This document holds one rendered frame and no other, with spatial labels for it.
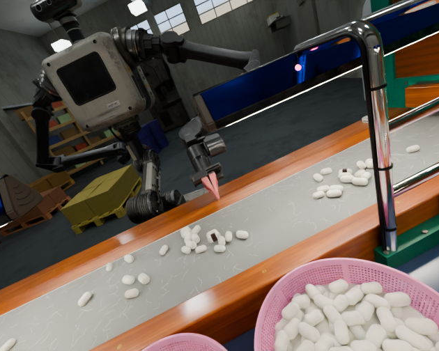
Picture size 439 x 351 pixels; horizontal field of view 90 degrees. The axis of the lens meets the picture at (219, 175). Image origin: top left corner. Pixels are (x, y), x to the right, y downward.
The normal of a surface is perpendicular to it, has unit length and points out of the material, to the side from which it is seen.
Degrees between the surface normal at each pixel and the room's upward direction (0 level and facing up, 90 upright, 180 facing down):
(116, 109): 90
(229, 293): 0
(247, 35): 90
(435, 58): 90
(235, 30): 90
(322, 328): 0
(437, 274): 0
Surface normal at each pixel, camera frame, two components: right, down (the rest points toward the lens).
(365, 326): -0.36, -0.85
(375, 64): -0.38, 0.51
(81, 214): 0.12, 0.36
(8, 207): 0.00, -0.19
